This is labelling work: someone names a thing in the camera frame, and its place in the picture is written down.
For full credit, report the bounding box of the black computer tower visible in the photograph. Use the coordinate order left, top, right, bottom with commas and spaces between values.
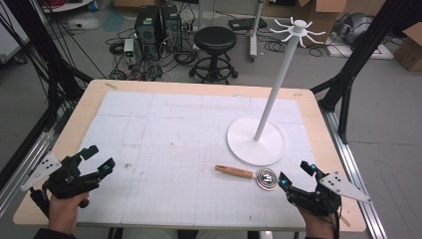
160, 3, 183, 53
133, 5, 161, 62

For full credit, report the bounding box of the white flat board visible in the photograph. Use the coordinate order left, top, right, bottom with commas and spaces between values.
323, 32, 395, 61

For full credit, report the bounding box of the black metal frame strut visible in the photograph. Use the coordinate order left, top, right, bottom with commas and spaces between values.
0, 0, 95, 113
311, 0, 422, 144

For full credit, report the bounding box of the wooden-handled metal coil whisk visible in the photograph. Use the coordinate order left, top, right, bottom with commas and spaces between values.
214, 163, 280, 192

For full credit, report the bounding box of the brown cardboard box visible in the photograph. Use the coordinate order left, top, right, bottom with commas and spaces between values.
392, 22, 422, 73

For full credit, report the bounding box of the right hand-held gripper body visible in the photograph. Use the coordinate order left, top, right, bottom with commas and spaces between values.
287, 170, 372, 217

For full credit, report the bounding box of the person's right hand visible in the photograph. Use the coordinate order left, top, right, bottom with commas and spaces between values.
297, 205, 336, 239

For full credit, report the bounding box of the white wheeled stand pole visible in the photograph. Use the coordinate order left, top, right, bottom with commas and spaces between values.
248, 0, 264, 63

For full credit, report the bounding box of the aluminium rail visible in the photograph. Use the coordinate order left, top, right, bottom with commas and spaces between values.
0, 129, 57, 218
319, 108, 388, 239

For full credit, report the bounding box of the white grid mat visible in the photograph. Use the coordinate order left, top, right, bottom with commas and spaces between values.
77, 91, 317, 231

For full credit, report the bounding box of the open cardboard box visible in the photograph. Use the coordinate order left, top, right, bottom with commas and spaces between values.
296, 0, 350, 48

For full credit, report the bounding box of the flat black device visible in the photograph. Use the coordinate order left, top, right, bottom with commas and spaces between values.
228, 16, 269, 32

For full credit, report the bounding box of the coiled black floor cable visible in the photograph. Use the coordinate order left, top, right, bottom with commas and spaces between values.
108, 41, 125, 57
264, 39, 287, 54

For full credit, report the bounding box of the black round stool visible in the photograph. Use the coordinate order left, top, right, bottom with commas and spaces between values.
188, 25, 240, 85

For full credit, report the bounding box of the white round table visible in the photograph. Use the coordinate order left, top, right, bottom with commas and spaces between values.
41, 0, 96, 14

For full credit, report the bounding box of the small grey box green light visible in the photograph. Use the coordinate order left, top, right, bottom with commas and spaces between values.
122, 38, 135, 65

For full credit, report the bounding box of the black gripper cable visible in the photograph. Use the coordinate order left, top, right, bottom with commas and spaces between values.
327, 198, 343, 239

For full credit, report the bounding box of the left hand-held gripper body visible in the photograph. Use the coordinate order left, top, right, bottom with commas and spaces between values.
20, 150, 103, 209

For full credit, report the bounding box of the grey rounded appliance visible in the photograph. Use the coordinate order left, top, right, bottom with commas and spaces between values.
332, 12, 374, 46

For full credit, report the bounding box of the white hook rack stand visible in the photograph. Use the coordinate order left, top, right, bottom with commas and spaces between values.
226, 16, 327, 167

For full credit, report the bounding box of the white cabinet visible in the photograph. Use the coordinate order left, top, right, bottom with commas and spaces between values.
0, 0, 30, 65

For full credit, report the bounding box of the person's left hand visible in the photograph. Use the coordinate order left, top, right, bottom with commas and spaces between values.
47, 191, 91, 235

